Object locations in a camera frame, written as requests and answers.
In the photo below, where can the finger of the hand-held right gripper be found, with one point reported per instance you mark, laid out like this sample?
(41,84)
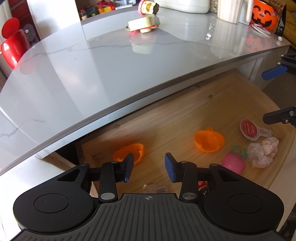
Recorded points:
(274,72)
(277,117)

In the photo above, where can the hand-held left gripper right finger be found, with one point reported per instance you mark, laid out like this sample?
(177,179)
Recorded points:
(170,169)

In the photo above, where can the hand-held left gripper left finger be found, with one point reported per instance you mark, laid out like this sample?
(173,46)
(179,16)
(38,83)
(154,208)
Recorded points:
(128,170)

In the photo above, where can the orange pumpkin shell half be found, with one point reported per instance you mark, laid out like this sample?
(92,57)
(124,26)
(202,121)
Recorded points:
(208,141)
(137,150)

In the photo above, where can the clear plastic packet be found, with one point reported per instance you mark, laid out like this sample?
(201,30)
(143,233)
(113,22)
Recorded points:
(159,190)

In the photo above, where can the pink snack packet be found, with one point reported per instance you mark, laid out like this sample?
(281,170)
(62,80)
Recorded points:
(248,128)

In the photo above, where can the wooden drawer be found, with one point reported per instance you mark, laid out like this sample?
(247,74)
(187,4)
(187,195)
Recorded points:
(173,120)

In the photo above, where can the teal toy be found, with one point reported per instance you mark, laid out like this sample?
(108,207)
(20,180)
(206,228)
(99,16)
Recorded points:
(241,151)

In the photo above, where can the pink round toy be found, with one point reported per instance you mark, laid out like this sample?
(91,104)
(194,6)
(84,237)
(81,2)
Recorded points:
(234,162)

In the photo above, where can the yellow jar toy pink lid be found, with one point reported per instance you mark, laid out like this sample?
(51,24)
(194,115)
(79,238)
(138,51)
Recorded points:
(148,7)

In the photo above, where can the small white ball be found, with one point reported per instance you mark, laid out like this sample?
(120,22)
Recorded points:
(280,39)

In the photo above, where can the clear plastic lid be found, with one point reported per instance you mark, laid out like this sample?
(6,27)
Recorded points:
(262,31)

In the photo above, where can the yellow cloth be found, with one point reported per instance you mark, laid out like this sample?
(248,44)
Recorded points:
(291,30)

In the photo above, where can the dark snack bag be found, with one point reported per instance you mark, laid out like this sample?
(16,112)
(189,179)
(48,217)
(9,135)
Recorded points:
(281,25)

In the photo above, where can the orange pumpkin bucket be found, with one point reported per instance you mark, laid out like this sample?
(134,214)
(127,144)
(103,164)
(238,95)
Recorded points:
(263,16)

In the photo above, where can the white pitcher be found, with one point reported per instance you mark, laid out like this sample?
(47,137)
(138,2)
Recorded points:
(227,11)

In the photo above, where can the cream toy cake piece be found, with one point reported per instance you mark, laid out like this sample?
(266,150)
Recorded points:
(141,23)

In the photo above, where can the brown jar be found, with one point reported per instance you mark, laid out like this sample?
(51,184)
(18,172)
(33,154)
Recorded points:
(83,15)

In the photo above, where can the yellow red toy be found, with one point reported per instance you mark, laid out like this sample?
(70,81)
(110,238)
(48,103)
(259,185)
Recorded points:
(105,8)

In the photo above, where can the white wooden shelf unit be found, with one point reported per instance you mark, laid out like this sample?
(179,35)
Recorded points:
(122,4)

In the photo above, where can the red trash bin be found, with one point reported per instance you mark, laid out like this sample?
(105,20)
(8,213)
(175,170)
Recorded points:
(13,46)

